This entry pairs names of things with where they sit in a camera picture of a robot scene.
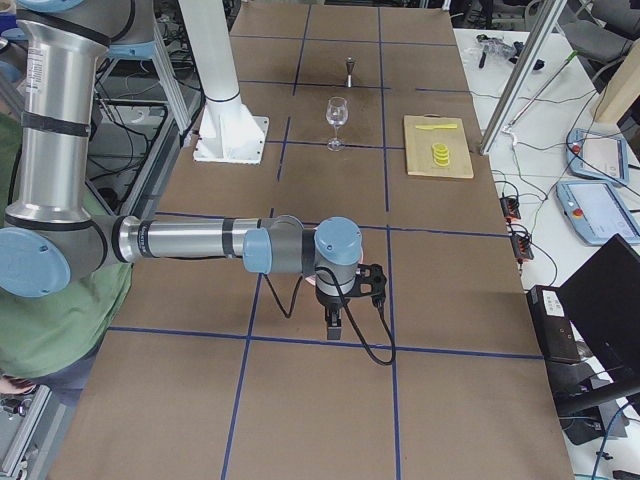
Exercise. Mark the wooden plank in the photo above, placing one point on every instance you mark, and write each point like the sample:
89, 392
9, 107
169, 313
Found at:
622, 90

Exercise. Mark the lemon slice stack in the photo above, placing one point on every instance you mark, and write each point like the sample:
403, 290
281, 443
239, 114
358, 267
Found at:
440, 154

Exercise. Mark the lower orange black connector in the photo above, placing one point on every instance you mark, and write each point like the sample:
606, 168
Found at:
521, 246

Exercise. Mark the clear wine glass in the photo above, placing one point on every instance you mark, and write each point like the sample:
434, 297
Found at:
336, 116

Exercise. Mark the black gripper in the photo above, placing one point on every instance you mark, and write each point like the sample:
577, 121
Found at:
328, 303

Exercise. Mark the black box device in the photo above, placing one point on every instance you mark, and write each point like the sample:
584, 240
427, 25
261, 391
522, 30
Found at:
552, 327

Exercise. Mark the yellow plastic knife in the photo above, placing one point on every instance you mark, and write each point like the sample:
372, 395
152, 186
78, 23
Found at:
432, 127

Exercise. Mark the blue teach pendant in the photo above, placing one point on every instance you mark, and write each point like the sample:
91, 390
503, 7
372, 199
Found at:
600, 156
596, 211

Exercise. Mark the lower blue teach pendant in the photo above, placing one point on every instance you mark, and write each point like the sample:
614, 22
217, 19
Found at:
596, 211

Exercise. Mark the bamboo cutting board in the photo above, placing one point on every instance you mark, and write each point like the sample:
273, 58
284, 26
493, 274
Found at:
419, 161

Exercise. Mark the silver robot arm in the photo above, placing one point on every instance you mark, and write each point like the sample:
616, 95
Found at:
50, 240

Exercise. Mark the person in green shirt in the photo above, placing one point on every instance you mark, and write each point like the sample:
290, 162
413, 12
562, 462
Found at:
54, 340

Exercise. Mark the black computer monitor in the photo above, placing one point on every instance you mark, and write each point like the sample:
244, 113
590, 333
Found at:
601, 299

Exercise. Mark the upper blue teach pendant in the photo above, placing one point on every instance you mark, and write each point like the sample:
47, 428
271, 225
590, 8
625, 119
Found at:
600, 156

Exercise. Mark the aluminium frame post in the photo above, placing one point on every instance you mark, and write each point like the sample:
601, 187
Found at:
543, 26

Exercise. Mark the white camera pillar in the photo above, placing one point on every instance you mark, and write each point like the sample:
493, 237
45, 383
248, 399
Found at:
228, 132

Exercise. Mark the steel rod green grabber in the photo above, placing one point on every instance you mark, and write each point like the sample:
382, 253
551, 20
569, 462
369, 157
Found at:
508, 128

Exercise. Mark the orange black connector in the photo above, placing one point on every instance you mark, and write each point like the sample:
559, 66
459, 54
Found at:
521, 246
510, 208

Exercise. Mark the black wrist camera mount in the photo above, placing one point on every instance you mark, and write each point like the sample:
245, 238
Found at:
370, 281

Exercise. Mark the steel cocktail jigger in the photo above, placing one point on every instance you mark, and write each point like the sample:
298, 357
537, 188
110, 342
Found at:
350, 63

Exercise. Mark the upper orange black connector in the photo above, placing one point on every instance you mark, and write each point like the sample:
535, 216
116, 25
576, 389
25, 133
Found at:
510, 208

